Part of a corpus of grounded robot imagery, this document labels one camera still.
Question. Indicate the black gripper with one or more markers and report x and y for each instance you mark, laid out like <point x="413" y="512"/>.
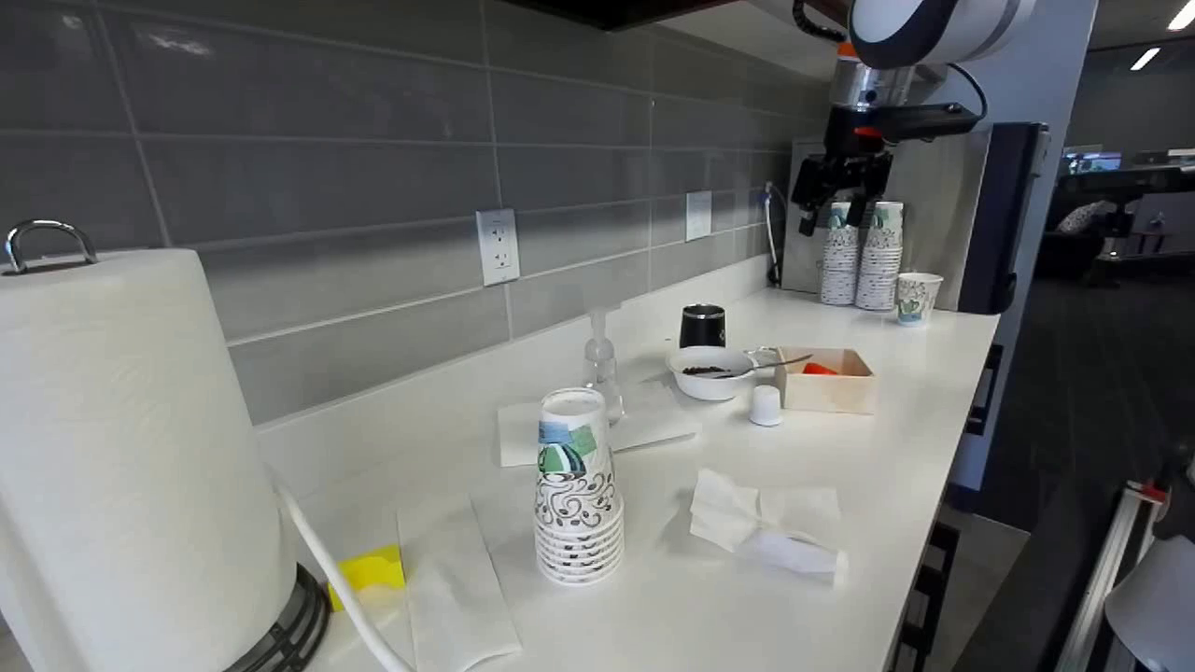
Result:
<point x="854" y="166"/>

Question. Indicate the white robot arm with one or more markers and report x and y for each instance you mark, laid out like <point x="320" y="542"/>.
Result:
<point x="879" y="50"/>

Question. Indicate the left tall paper cup stack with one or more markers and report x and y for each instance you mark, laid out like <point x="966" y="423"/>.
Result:
<point x="840" y="257"/>

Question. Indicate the tall paper cup stack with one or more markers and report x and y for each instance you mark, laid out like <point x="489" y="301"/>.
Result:
<point x="882" y="257"/>
<point x="840" y="257"/>

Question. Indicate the right tall paper cup stack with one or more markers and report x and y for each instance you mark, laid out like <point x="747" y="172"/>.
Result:
<point x="882" y="257"/>

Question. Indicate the single patterned paper cup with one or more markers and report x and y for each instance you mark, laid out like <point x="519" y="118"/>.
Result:
<point x="918" y="298"/>

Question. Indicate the wooden box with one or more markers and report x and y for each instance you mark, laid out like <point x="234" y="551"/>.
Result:
<point x="827" y="381"/>

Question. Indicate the black cup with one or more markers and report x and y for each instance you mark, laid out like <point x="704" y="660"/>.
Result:
<point x="704" y="325"/>

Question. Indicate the spoon in bowl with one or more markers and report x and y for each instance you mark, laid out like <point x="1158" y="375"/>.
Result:
<point x="742" y="371"/>

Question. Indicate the small white cap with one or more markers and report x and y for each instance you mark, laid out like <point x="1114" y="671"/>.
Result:
<point x="766" y="406"/>

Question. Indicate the white bowl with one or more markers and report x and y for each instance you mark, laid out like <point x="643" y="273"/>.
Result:
<point x="706" y="388"/>

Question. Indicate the clear soap dispenser bottle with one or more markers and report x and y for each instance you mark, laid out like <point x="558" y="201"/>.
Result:
<point x="601" y="371"/>

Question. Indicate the stack of patterned paper cups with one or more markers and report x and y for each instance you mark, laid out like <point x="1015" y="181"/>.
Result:
<point x="575" y="503"/>

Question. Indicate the white cloth near sponge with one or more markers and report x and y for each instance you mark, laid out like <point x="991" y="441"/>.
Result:
<point x="457" y="607"/>

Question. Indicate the yellow sponge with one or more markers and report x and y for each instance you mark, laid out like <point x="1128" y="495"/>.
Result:
<point x="377" y="570"/>

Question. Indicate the white paper towel roll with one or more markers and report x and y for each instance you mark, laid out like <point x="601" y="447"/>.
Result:
<point x="118" y="459"/>

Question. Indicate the black paper towel holder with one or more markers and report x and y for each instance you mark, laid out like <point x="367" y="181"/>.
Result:
<point x="294" y="630"/>

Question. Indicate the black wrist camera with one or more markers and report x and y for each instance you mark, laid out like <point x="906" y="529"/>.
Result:
<point x="924" y="122"/>

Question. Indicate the white wall outlet far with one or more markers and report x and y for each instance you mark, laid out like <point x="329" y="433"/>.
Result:
<point x="700" y="215"/>

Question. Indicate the white wall outlet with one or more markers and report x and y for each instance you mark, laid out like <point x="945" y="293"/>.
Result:
<point x="498" y="243"/>
<point x="700" y="215"/>

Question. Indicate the white wall outlet near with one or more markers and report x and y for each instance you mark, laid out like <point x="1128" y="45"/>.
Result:
<point x="498" y="243"/>

